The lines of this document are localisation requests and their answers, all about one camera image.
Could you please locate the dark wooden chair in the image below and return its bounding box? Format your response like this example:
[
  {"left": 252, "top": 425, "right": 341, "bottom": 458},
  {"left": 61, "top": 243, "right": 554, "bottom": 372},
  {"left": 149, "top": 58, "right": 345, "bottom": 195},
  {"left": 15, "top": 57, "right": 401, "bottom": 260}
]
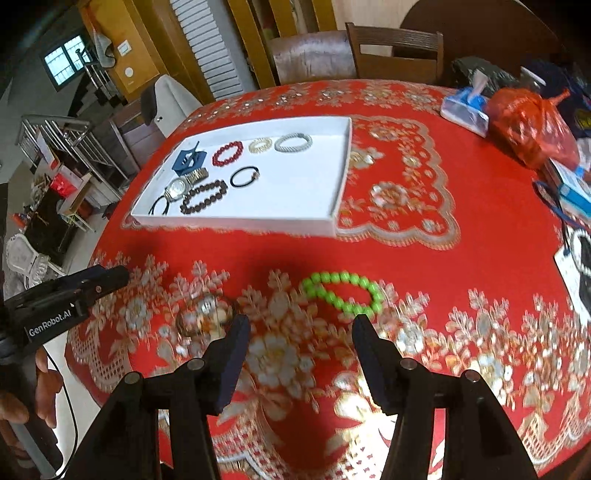
[{"left": 346, "top": 22, "right": 444, "bottom": 85}]

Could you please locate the red plastic bag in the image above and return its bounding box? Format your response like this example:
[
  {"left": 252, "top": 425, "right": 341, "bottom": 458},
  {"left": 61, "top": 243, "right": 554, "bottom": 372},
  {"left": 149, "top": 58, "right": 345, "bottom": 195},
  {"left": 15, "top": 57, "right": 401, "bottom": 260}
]
[{"left": 486, "top": 88, "right": 580, "bottom": 171}]

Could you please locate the person's left hand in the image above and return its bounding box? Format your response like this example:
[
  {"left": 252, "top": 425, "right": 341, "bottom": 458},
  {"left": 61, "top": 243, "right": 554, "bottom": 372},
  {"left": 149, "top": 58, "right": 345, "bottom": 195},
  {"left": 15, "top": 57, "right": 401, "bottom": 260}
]
[{"left": 0, "top": 347, "right": 64, "bottom": 458}]

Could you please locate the brown cord pendant bracelet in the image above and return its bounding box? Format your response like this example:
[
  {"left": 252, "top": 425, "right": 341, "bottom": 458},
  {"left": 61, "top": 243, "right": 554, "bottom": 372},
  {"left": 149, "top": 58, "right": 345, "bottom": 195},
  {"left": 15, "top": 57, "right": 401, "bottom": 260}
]
[{"left": 174, "top": 293, "right": 240, "bottom": 340}]

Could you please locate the red bead bracelet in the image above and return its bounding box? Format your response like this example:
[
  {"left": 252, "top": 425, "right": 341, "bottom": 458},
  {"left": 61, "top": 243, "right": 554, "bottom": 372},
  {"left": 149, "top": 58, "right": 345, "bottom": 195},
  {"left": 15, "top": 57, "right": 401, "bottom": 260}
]
[{"left": 211, "top": 140, "right": 245, "bottom": 168}]

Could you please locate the black plastic bag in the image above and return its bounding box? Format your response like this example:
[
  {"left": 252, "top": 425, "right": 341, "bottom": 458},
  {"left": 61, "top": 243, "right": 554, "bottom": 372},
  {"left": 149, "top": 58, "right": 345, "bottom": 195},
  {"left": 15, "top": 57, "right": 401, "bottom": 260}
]
[{"left": 451, "top": 56, "right": 518, "bottom": 93}]

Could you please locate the green bead bracelet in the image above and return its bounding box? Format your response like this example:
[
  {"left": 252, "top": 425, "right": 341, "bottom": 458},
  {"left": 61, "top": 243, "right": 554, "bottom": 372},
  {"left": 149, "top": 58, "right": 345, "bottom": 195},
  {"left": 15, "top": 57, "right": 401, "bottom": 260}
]
[{"left": 300, "top": 270, "right": 386, "bottom": 319}]

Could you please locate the window with dark frame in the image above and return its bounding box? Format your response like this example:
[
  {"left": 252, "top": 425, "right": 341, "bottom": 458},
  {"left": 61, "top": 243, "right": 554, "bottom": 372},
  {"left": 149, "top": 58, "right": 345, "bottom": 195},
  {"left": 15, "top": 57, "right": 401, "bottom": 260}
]
[{"left": 40, "top": 30, "right": 94, "bottom": 91}]

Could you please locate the blue white box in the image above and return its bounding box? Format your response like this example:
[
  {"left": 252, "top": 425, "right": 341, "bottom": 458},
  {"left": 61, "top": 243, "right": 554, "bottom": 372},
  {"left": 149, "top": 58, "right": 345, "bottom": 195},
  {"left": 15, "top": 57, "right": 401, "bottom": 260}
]
[{"left": 545, "top": 159, "right": 591, "bottom": 216}]

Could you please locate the blue earring card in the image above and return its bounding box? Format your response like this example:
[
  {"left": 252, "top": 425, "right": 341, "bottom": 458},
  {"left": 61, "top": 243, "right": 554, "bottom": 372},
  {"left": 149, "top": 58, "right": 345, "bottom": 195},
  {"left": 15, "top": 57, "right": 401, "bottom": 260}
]
[{"left": 172, "top": 143, "right": 207, "bottom": 176}]

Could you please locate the blue tissue pack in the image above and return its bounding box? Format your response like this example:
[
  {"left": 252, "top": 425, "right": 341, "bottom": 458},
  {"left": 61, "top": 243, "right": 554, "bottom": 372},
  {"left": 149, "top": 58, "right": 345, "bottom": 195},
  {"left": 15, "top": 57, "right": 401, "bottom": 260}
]
[{"left": 440, "top": 70, "right": 489, "bottom": 138}]

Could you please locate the black ring hair tie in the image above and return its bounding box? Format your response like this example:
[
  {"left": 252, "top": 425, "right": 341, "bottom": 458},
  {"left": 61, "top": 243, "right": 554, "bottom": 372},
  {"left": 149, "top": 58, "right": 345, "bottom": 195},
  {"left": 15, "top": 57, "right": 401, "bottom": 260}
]
[{"left": 228, "top": 165, "right": 262, "bottom": 189}]

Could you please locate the white ornate chair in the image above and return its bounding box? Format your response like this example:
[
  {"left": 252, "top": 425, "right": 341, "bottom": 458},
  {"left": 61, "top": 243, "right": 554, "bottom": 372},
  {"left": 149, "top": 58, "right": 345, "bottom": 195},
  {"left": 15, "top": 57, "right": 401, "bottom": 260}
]
[{"left": 5, "top": 234, "right": 66, "bottom": 289}]

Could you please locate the silver twisted bangle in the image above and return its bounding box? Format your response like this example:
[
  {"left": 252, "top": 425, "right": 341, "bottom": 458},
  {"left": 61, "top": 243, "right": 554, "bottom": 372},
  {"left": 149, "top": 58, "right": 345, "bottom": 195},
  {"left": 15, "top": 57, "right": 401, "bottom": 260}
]
[{"left": 274, "top": 132, "right": 312, "bottom": 153}]

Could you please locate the dark brown bead bracelet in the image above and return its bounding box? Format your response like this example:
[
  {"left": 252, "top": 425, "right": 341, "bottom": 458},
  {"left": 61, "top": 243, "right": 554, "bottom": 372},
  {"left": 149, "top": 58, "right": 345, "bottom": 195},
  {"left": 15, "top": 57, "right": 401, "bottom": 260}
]
[{"left": 179, "top": 179, "right": 230, "bottom": 216}]

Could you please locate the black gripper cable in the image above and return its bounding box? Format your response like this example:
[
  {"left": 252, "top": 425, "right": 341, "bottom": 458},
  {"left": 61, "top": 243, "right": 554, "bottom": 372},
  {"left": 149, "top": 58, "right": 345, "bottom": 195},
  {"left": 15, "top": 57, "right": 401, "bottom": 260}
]
[{"left": 43, "top": 347, "right": 80, "bottom": 480}]

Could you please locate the brown leather chair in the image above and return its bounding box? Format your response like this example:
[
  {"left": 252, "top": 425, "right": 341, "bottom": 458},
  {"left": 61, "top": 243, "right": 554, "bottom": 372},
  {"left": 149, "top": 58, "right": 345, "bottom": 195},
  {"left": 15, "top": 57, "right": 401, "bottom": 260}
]
[{"left": 269, "top": 30, "right": 358, "bottom": 85}]

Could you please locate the white shallow tray box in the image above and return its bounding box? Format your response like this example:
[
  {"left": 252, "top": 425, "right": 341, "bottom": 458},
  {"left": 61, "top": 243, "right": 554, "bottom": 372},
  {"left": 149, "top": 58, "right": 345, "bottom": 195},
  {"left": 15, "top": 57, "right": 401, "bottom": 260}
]
[{"left": 130, "top": 116, "right": 353, "bottom": 237}]

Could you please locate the silver metal wristwatch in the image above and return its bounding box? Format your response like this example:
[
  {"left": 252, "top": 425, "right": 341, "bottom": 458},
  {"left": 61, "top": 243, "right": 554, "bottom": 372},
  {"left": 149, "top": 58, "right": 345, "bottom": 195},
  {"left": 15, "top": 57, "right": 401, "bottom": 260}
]
[{"left": 164, "top": 168, "right": 209, "bottom": 202}]

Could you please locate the blue lanyard with card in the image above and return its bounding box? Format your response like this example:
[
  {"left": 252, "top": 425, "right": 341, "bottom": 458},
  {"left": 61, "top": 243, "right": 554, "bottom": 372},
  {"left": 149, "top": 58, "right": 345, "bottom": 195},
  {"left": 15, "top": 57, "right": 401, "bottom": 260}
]
[{"left": 533, "top": 179, "right": 591, "bottom": 319}]

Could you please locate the metal stair railing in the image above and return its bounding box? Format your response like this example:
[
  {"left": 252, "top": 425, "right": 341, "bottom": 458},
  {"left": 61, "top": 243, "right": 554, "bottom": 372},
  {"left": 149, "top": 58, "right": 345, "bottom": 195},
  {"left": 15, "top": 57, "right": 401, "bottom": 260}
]
[{"left": 15, "top": 114, "right": 130, "bottom": 190}]

